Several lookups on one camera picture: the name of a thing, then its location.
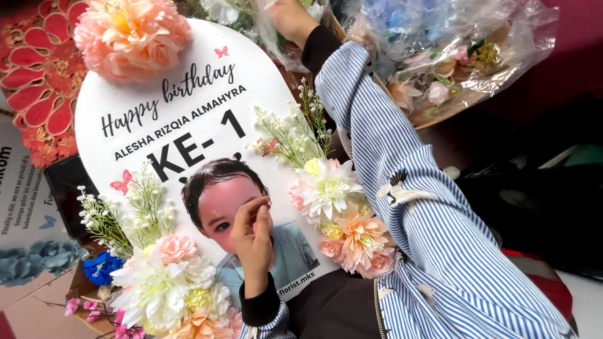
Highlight blue artificial flower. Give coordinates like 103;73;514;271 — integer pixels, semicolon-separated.
83;250;125;287

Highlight red and gold patterned cloth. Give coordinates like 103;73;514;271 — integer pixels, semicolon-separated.
0;0;90;170

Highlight white arched printed board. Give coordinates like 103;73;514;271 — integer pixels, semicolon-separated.
74;18;341;304

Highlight black bag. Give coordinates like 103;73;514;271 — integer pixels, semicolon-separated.
454;94;603;283

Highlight printed card with blue flowers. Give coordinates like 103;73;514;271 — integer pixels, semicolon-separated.
0;115;81;289

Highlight small yellow artificial flower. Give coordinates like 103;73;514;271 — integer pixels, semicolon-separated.
319;220;345;240

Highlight person's left hand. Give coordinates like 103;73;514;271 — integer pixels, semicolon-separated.
230;196;275;287

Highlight pink blossom branch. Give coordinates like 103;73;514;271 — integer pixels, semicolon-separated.
33;296;147;339

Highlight white baby's breath sprig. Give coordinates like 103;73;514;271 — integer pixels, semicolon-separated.
247;78;335;170
77;160;177;259

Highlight brown cardboard box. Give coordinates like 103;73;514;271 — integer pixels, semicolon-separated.
65;235;118;336

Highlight person's right hand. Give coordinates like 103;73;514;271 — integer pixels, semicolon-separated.
269;0;322;48

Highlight black phone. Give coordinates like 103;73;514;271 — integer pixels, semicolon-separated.
43;154;101;240

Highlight large peach artificial flower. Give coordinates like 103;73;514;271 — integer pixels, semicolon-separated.
73;0;193;85

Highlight clear plastic wrap with flowers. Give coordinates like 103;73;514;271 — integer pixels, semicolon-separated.
186;0;330;73

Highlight red object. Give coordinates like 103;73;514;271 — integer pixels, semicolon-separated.
502;249;574;326

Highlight small pink artificial rose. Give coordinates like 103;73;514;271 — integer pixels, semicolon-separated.
155;233;198;264

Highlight plastic bag of artificial flowers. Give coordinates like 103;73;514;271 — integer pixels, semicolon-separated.
341;0;561;130

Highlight pink paper butterfly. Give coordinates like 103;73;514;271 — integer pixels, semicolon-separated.
110;169;136;196

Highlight large white artificial dahlia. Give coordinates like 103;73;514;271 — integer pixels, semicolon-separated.
109;247;231;336

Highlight person's black clothing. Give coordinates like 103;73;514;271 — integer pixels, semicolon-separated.
283;268;383;339

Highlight white artificial dahlia green centre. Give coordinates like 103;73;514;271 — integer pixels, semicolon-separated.
294;158;366;226

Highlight peach artificial flower spiky petals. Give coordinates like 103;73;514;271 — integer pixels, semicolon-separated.
335;207;394;275

